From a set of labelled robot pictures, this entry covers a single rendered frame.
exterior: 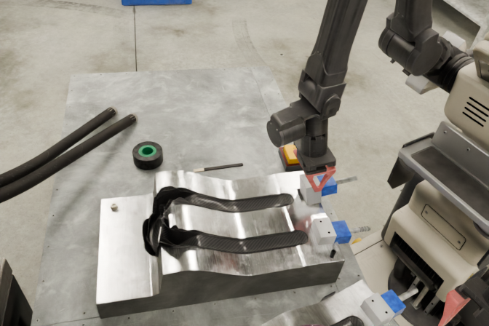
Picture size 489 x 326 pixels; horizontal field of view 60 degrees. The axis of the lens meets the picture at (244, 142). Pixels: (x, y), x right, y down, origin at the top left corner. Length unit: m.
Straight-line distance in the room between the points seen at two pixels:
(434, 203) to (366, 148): 1.50
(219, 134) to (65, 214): 0.48
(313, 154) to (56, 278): 0.60
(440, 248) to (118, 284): 0.75
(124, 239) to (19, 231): 1.25
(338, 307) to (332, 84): 0.44
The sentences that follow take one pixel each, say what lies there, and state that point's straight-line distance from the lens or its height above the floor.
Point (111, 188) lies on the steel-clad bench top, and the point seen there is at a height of 0.80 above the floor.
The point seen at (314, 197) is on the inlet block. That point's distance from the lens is 0.99.
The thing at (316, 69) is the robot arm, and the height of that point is 1.24.
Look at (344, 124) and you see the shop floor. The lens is 2.73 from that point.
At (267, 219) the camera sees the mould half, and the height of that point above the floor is 0.89.
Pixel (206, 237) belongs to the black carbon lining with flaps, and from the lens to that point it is 0.89.
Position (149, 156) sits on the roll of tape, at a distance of 1.17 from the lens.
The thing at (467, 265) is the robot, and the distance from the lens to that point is 1.16.
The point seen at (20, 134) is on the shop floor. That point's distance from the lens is 2.67.
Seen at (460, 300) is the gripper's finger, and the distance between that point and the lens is 0.76.
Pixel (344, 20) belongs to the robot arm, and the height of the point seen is 1.34.
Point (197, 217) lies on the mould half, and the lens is 0.91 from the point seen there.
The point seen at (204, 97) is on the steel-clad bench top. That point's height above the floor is 0.80.
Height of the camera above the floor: 1.64
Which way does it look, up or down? 42 degrees down
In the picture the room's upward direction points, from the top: 6 degrees clockwise
